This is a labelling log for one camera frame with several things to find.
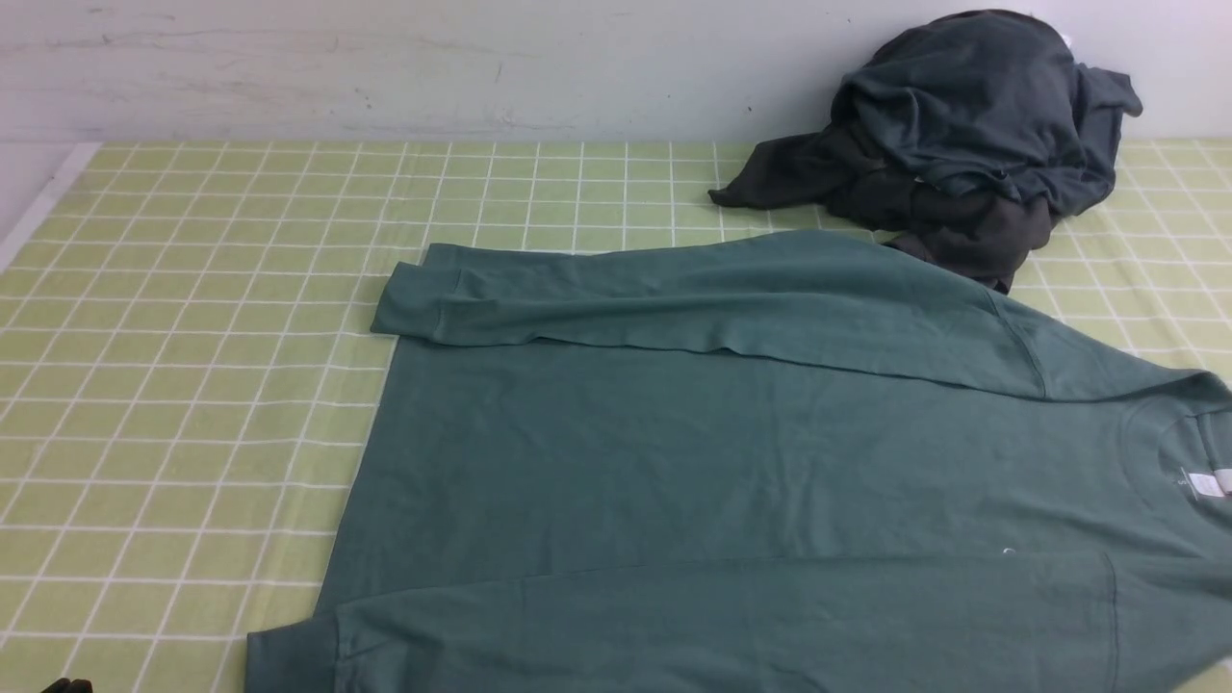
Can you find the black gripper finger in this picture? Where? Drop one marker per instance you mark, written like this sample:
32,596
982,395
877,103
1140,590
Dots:
69,686

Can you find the green long-sleeved shirt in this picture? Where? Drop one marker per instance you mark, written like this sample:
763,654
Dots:
796,463

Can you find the dark grey-blue crumpled shirt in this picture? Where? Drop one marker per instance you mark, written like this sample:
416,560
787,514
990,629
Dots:
993,101

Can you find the green checkered tablecloth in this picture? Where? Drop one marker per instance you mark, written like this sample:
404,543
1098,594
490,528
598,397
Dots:
190,377

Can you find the dark brown crumpled garment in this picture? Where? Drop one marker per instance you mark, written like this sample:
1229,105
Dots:
980,235

